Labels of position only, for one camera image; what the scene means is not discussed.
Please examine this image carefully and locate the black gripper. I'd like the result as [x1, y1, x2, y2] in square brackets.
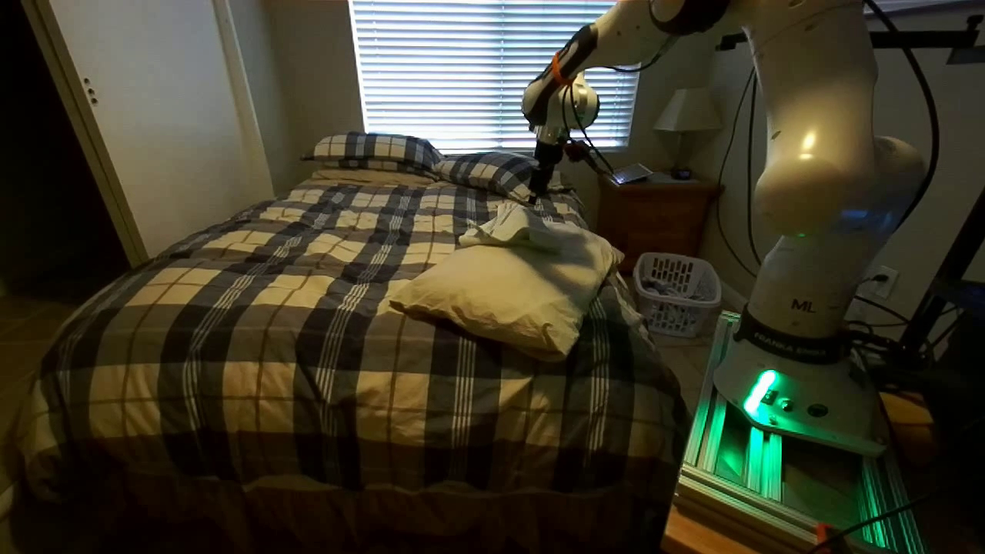
[530, 135, 565, 207]

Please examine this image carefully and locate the cream towel with blue stripes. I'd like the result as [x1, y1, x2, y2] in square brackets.
[384, 197, 627, 365]

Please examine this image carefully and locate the plaid pillow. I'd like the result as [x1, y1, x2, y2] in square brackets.
[438, 148, 568, 207]
[303, 130, 443, 175]

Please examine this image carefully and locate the dark flat tablet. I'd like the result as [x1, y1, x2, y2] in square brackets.
[604, 159, 658, 190]

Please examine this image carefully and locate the wooden nightstand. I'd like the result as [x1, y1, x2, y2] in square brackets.
[593, 175, 722, 277]

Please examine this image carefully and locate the white window blind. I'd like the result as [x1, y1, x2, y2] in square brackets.
[348, 0, 641, 157]

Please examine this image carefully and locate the white table lamp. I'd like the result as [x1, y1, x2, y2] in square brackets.
[653, 85, 722, 182]

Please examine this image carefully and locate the white plastic laundry basket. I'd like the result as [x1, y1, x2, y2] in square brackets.
[630, 249, 727, 342]

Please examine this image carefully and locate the plaid bed comforter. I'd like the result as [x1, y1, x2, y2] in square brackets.
[7, 167, 691, 516]

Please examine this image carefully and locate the green lit aluminium robot stand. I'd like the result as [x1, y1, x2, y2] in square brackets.
[673, 306, 929, 554]

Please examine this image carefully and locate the brown bed skirt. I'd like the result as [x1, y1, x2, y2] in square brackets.
[10, 465, 673, 554]

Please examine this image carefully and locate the white closet door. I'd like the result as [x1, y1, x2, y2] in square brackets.
[21, 0, 278, 262]

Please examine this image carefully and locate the black slanted stand pole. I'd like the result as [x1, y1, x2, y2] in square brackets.
[898, 187, 985, 364]

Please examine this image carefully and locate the orange cable strap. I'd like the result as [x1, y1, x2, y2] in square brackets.
[545, 45, 575, 85]

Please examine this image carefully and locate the white wall outlet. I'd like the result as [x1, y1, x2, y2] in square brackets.
[868, 262, 902, 302]

